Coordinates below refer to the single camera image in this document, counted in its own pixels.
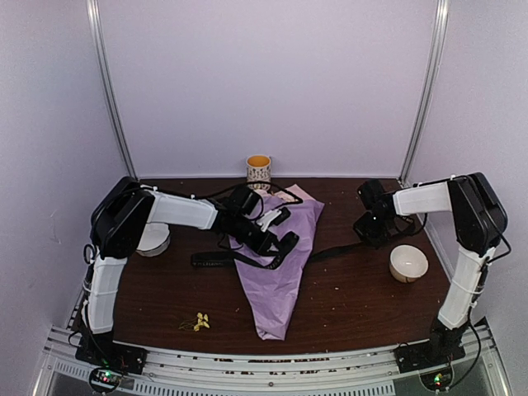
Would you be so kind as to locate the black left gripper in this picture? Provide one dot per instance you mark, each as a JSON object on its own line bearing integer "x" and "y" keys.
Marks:
{"x": 263, "y": 245}

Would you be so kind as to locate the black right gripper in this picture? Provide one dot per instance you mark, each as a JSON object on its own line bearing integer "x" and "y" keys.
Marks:
{"x": 360, "y": 228}

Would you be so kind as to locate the black printed ribbon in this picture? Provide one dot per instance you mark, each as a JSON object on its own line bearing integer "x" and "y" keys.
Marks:
{"x": 330, "y": 251}

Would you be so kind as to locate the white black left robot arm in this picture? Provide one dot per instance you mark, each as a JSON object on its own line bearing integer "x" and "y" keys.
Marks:
{"x": 121, "y": 222}

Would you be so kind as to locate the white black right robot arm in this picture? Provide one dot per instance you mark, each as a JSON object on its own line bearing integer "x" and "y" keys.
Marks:
{"x": 479, "y": 221}

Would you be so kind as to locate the white round bowl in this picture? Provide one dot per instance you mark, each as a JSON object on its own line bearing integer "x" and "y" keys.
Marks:
{"x": 407, "y": 263}

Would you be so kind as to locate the floral ceramic mug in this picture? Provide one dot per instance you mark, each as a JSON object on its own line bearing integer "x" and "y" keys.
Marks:
{"x": 259, "y": 172}

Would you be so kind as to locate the fallen yellow flower sprig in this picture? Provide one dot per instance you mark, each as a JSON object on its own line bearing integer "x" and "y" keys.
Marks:
{"x": 201, "y": 320}

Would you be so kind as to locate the white scalloped bowl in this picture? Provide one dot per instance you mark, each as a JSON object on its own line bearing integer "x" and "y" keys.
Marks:
{"x": 155, "y": 240}

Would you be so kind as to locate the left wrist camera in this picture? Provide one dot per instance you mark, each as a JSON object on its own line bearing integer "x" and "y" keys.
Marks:
{"x": 273, "y": 218}

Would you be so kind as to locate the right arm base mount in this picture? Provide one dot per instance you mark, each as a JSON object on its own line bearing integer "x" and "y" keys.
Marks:
{"x": 436, "y": 374}

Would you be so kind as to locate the front aluminium rail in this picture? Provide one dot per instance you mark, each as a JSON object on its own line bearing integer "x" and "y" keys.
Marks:
{"x": 371, "y": 371}

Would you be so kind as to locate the right aluminium frame post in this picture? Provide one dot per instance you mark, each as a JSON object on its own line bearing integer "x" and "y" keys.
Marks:
{"x": 438, "y": 39}

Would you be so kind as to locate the aluminium frame post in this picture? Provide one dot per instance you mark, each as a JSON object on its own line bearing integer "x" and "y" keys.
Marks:
{"x": 94, "y": 19}
{"x": 438, "y": 39}

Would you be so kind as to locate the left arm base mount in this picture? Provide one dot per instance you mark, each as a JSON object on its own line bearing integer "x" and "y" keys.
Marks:
{"x": 108, "y": 373}

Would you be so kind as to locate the left aluminium frame post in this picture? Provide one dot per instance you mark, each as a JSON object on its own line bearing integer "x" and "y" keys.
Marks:
{"x": 94, "y": 19}

